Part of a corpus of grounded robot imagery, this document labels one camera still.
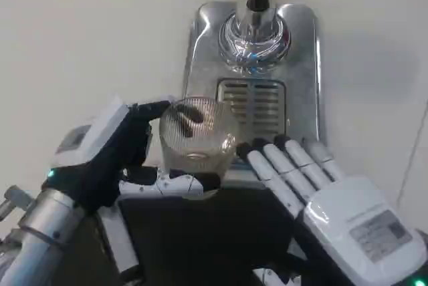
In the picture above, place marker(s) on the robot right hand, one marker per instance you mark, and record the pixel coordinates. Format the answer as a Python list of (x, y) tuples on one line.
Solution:
[(341, 219)]

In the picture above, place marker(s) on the steel drip tray with grid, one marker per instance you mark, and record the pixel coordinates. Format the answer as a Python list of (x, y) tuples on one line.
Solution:
[(301, 99)]

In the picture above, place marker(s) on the black robot torso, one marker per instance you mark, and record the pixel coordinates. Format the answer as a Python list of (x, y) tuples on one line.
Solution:
[(200, 236)]

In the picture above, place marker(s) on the clear ribbed glass cup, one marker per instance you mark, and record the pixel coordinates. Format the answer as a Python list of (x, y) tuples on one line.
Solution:
[(197, 145)]

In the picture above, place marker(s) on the silver robot left forearm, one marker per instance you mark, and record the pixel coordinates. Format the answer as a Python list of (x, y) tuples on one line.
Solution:
[(43, 226)]

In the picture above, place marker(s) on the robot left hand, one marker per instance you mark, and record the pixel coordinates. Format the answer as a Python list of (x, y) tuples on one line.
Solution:
[(100, 165)]

